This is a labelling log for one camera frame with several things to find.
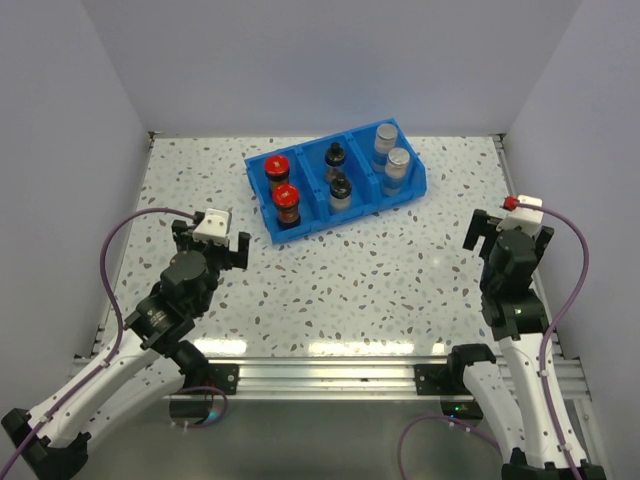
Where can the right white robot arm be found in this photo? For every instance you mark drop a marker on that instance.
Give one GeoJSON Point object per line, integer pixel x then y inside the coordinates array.
{"type": "Point", "coordinates": [532, 428]}

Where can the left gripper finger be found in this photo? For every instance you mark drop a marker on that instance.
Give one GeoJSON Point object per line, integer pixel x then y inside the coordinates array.
{"type": "Point", "coordinates": [182, 233]}
{"type": "Point", "coordinates": [239, 259]}

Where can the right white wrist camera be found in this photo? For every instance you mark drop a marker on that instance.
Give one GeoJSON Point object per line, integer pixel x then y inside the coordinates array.
{"type": "Point", "coordinates": [529, 220]}

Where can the black-cap spice grinder bottle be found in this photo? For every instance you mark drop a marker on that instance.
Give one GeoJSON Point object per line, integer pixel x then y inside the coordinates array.
{"type": "Point", "coordinates": [340, 194]}

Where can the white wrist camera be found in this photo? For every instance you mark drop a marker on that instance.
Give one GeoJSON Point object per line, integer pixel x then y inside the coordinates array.
{"type": "Point", "coordinates": [529, 220]}
{"type": "Point", "coordinates": [214, 227]}

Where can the aluminium front rail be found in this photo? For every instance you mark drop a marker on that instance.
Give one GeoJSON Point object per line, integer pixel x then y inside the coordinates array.
{"type": "Point", "coordinates": [133, 381]}

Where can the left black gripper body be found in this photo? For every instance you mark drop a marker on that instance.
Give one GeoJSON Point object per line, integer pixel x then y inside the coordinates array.
{"type": "Point", "coordinates": [218, 256]}

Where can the blue three-compartment plastic bin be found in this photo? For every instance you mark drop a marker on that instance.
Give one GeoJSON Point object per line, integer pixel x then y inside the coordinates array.
{"type": "Point", "coordinates": [316, 198]}

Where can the red-lid sauce jar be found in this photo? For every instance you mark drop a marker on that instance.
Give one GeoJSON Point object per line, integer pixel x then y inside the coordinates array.
{"type": "Point", "coordinates": [286, 199]}
{"type": "Point", "coordinates": [277, 171]}

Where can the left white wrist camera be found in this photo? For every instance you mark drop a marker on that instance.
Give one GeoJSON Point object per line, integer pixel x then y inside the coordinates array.
{"type": "Point", "coordinates": [214, 227]}

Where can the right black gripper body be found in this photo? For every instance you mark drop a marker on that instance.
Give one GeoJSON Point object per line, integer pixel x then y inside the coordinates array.
{"type": "Point", "coordinates": [486, 266]}

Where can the silver-lid blue-label bottle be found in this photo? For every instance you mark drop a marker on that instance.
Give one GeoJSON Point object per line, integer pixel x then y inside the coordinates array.
{"type": "Point", "coordinates": [385, 140]}
{"type": "Point", "coordinates": [397, 163]}

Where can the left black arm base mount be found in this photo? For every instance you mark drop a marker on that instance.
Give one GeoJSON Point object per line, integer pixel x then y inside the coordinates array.
{"type": "Point", "coordinates": [216, 382]}

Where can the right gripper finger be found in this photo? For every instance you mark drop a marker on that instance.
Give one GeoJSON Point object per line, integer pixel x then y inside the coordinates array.
{"type": "Point", "coordinates": [482, 225]}
{"type": "Point", "coordinates": [542, 241]}

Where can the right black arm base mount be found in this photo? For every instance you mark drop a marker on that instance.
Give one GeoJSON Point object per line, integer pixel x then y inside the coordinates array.
{"type": "Point", "coordinates": [446, 380]}

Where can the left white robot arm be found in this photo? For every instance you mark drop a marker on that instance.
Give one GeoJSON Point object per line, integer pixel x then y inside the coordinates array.
{"type": "Point", "coordinates": [53, 437]}

